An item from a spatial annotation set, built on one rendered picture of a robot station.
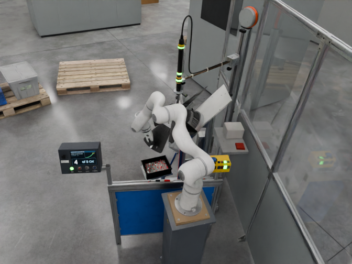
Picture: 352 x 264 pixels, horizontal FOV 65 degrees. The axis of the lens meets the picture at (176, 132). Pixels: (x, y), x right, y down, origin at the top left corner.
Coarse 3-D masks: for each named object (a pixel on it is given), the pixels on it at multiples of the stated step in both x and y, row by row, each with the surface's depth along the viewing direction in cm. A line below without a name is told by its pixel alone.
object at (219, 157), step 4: (212, 156) 211; (216, 156) 211; (220, 156) 211; (224, 156) 211; (216, 160) 207; (220, 160) 207; (224, 160) 208; (228, 160) 208; (216, 164) 204; (220, 164) 205; (224, 164) 205; (228, 164) 206; (216, 168) 207; (220, 168) 207; (212, 172) 209
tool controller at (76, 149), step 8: (64, 144) 188; (72, 144) 188; (80, 144) 189; (88, 144) 189; (96, 144) 189; (64, 152) 182; (72, 152) 183; (80, 152) 183; (88, 152) 184; (96, 152) 185; (64, 160) 184; (80, 160) 186; (88, 160) 186; (96, 160) 187; (64, 168) 187; (96, 168) 190
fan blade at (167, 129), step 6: (162, 126) 233; (156, 132) 233; (162, 132) 232; (168, 132) 231; (144, 138) 238; (156, 138) 232; (162, 138) 231; (156, 144) 231; (162, 144) 230; (156, 150) 229; (162, 150) 228
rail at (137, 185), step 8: (112, 184) 211; (120, 184) 211; (128, 184) 212; (136, 184) 213; (144, 184) 214; (152, 184) 215; (160, 184) 217; (168, 184) 217; (176, 184) 218; (208, 184) 222; (216, 184) 224
